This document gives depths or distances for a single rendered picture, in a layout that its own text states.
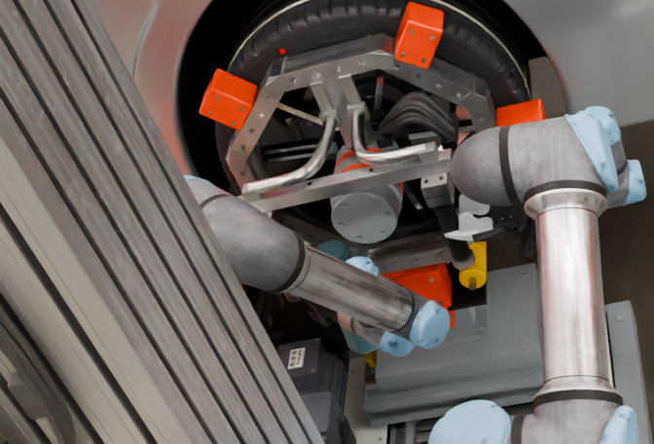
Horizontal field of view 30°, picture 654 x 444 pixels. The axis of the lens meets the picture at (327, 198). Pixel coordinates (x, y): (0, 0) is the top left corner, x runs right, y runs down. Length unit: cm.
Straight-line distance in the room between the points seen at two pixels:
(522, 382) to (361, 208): 75
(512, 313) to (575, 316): 132
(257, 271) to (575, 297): 44
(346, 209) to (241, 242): 65
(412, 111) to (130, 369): 129
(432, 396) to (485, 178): 125
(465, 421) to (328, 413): 104
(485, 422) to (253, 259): 39
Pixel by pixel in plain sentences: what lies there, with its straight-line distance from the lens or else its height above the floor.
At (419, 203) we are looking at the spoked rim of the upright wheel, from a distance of 263.
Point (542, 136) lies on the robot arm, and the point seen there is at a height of 123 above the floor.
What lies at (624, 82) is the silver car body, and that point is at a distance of 246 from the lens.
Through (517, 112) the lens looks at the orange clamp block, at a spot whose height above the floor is 88.
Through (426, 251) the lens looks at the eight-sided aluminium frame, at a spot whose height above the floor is 62.
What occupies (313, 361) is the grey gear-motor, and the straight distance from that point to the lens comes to 274.
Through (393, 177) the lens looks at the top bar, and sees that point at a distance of 221.
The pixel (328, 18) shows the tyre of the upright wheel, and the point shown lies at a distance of 236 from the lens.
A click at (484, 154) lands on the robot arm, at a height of 122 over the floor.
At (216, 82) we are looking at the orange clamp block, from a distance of 240.
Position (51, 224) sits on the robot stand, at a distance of 93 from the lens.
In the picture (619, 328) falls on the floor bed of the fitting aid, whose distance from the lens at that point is 305.
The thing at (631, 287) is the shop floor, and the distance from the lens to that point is 326.
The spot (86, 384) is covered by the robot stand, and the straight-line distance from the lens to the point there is 105.
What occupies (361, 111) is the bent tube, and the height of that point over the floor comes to 101.
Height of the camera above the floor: 224
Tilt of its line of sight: 35 degrees down
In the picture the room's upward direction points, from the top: 24 degrees counter-clockwise
